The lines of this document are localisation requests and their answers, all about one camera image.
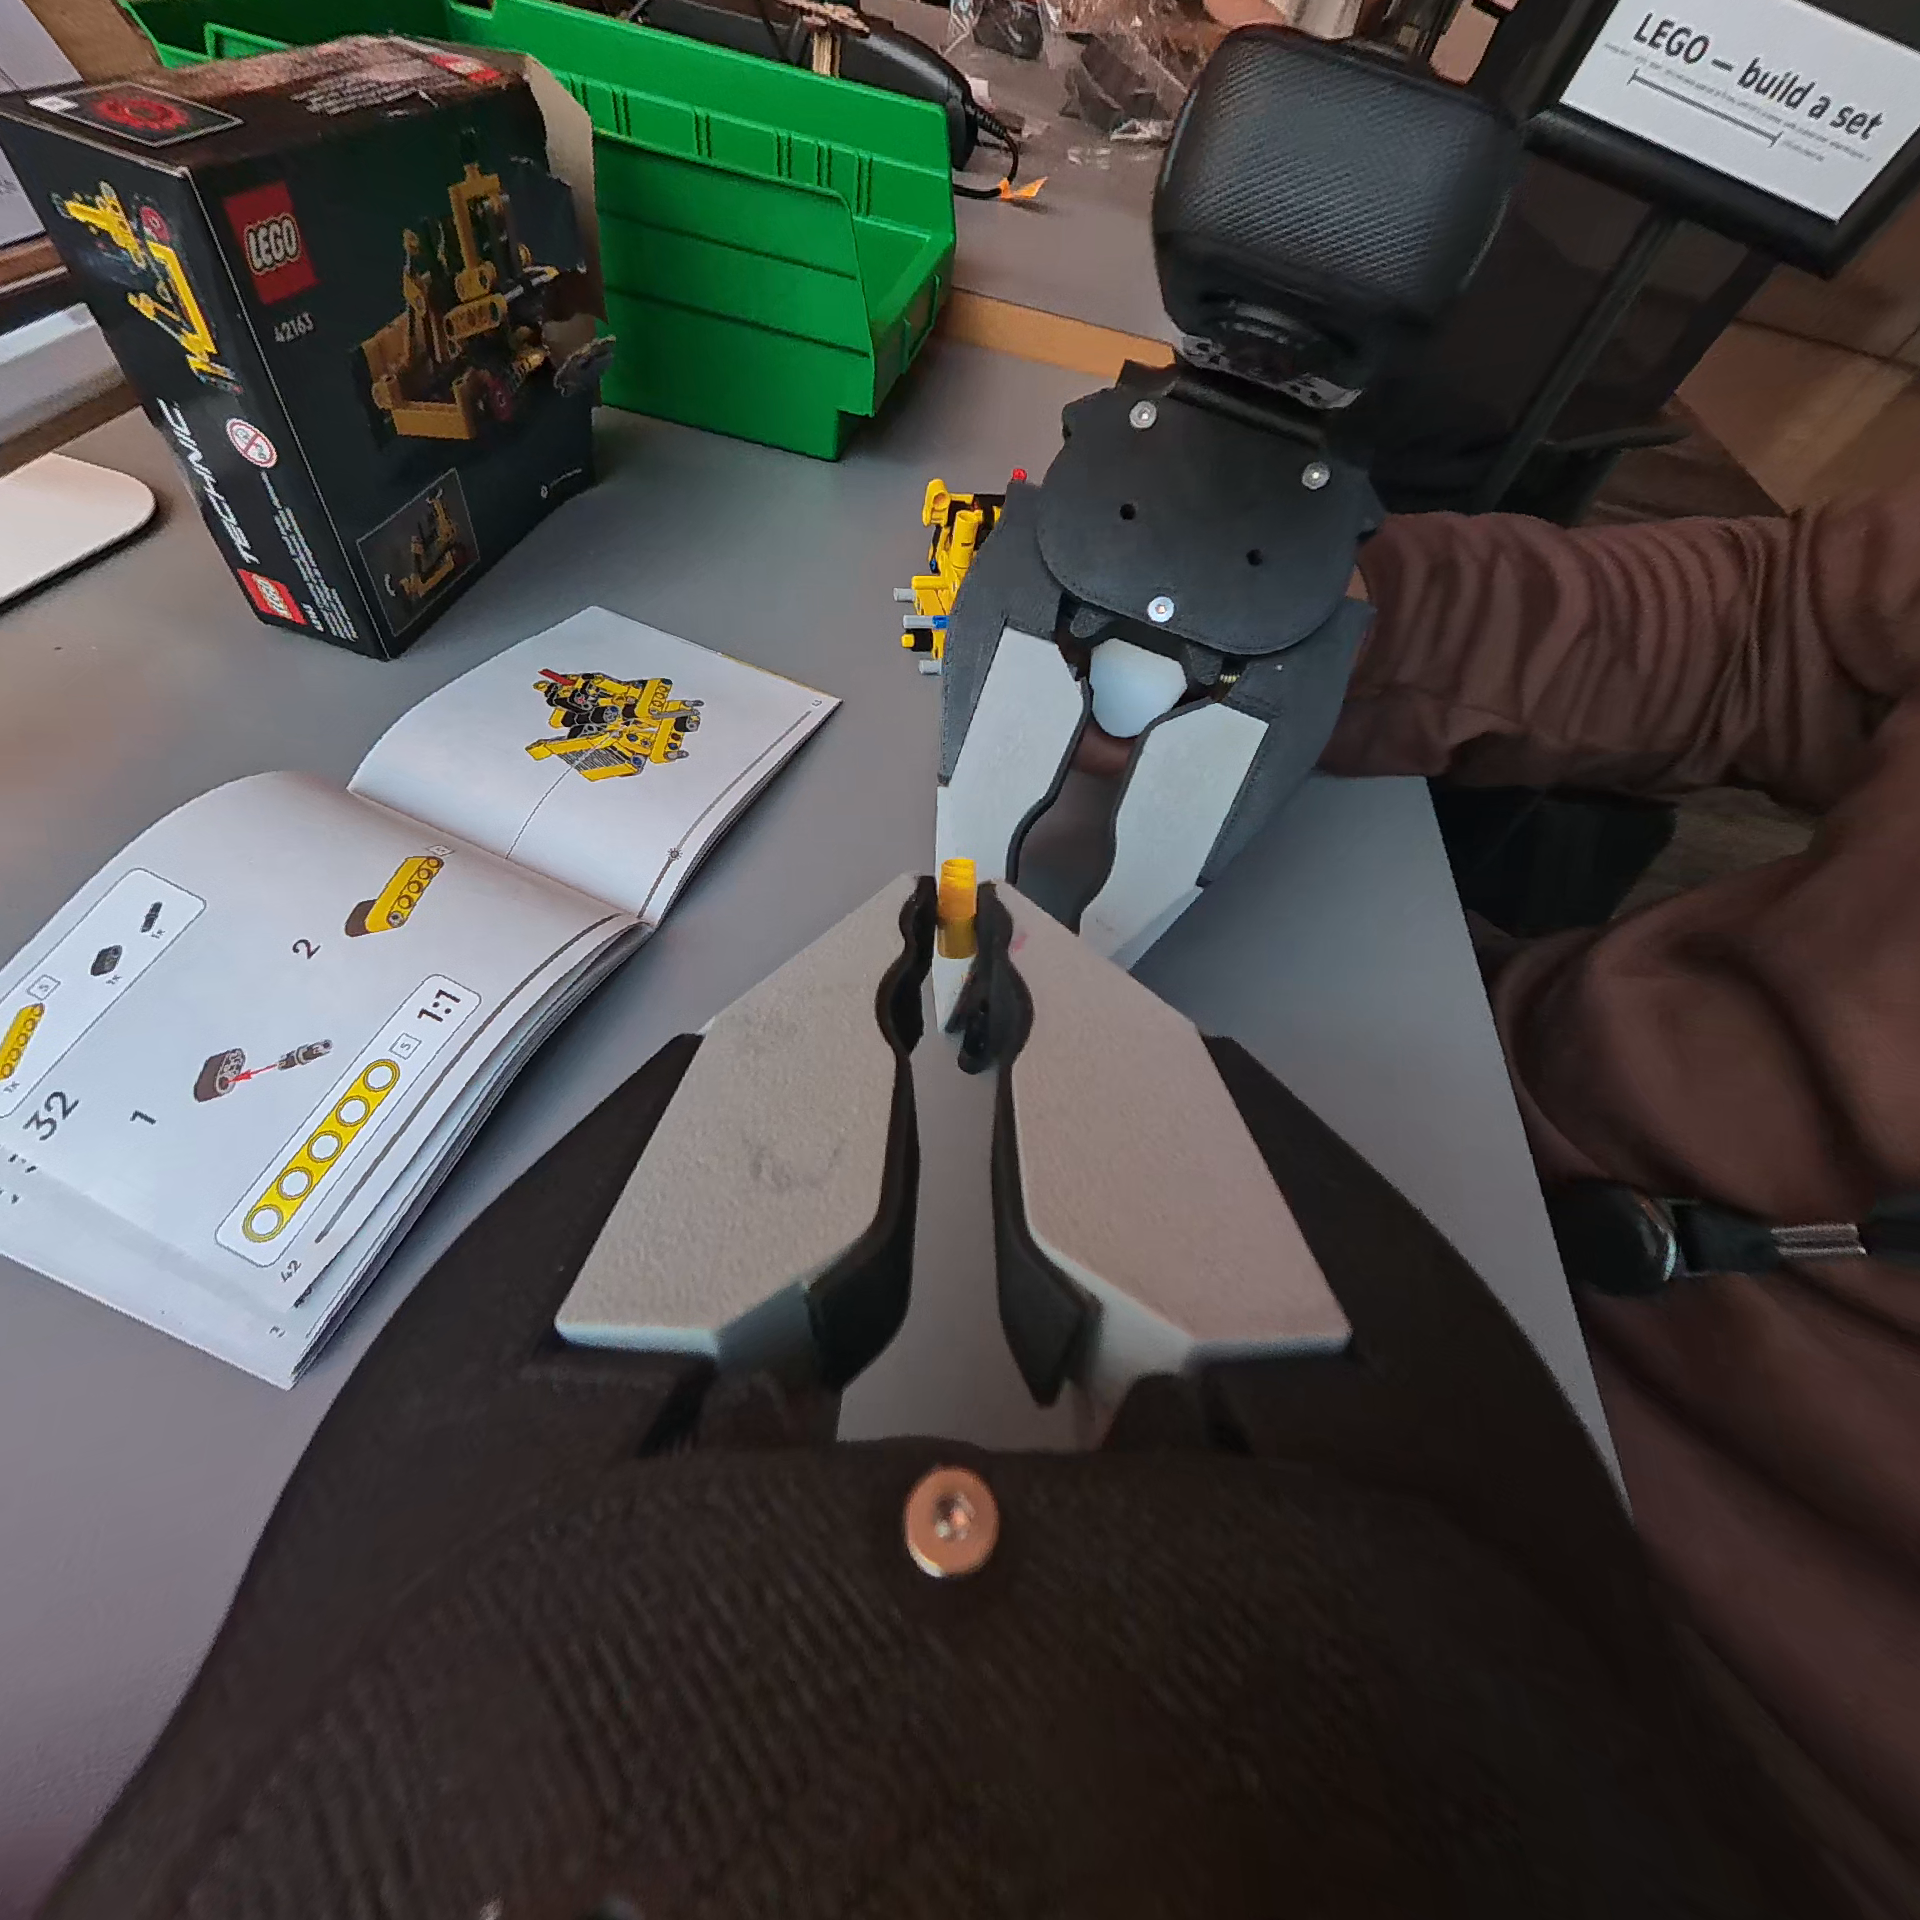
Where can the large green plastic bin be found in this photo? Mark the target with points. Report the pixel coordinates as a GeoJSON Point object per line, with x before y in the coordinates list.
{"type": "Point", "coordinates": [753, 256]}

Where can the open lego instruction booklet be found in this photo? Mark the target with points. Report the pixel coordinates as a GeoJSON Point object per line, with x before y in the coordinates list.
{"type": "Point", "coordinates": [303, 960]}

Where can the black sign stand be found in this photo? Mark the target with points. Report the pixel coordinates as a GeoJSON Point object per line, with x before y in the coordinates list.
{"type": "Point", "coordinates": [1589, 333]}

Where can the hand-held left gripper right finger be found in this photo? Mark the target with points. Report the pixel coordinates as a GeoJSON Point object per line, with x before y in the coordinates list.
{"type": "Point", "coordinates": [1156, 1186]}

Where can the person's right forearm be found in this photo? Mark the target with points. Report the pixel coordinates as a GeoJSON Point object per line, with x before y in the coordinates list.
{"type": "Point", "coordinates": [1618, 645]}

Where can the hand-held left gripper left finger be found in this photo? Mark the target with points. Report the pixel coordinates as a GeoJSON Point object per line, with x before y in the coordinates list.
{"type": "Point", "coordinates": [753, 1173]}

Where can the white monitor stand base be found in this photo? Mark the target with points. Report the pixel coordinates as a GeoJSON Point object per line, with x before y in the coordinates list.
{"type": "Point", "coordinates": [56, 526]}

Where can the clear plastic bags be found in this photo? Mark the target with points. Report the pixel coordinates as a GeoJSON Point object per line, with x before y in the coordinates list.
{"type": "Point", "coordinates": [1081, 58]}

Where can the yellow lego beam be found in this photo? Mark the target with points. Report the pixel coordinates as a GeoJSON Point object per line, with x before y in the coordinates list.
{"type": "Point", "coordinates": [960, 908]}

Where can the black lego set box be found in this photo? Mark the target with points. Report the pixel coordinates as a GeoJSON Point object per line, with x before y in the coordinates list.
{"type": "Point", "coordinates": [346, 347]}

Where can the white printed sign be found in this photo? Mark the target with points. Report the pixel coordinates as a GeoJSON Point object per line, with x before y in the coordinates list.
{"type": "Point", "coordinates": [1753, 87]}

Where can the partly built yellow lego model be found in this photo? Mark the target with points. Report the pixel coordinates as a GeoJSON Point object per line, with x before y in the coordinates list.
{"type": "Point", "coordinates": [951, 553]}

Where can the person's brown clothed torso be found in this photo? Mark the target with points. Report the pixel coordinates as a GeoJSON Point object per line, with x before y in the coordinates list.
{"type": "Point", "coordinates": [1742, 1082]}

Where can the person's right hand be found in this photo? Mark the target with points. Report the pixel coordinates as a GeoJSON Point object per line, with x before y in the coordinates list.
{"type": "Point", "coordinates": [1106, 758]}

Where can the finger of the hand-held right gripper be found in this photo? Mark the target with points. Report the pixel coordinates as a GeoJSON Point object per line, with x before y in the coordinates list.
{"type": "Point", "coordinates": [999, 737]}
{"type": "Point", "coordinates": [1186, 810]}

